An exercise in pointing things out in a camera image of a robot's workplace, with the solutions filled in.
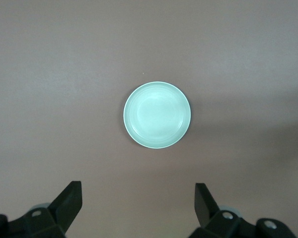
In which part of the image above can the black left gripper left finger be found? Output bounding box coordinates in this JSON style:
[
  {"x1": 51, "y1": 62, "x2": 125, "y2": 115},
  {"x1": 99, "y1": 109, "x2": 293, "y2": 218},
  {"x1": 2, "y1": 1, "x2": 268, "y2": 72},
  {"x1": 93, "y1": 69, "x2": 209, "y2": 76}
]
[{"x1": 7, "y1": 180, "x2": 83, "y2": 238}]

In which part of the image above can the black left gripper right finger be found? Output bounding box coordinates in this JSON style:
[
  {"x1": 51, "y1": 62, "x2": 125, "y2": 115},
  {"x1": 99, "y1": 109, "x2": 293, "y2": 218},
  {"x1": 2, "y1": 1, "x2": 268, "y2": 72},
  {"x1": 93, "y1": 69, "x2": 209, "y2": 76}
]
[{"x1": 190, "y1": 182, "x2": 259, "y2": 238}]

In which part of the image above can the pale green round plate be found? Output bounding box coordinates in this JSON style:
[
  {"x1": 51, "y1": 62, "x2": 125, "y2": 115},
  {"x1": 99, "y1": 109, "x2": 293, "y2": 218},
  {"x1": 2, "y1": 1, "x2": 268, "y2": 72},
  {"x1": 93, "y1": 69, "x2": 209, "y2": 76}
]
[{"x1": 123, "y1": 81, "x2": 192, "y2": 150}]

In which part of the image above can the brown table cloth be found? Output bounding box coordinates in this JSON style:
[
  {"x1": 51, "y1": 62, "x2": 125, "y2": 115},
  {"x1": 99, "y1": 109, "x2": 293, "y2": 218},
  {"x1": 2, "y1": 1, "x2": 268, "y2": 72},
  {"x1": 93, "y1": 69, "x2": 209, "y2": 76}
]
[{"x1": 0, "y1": 0, "x2": 298, "y2": 238}]

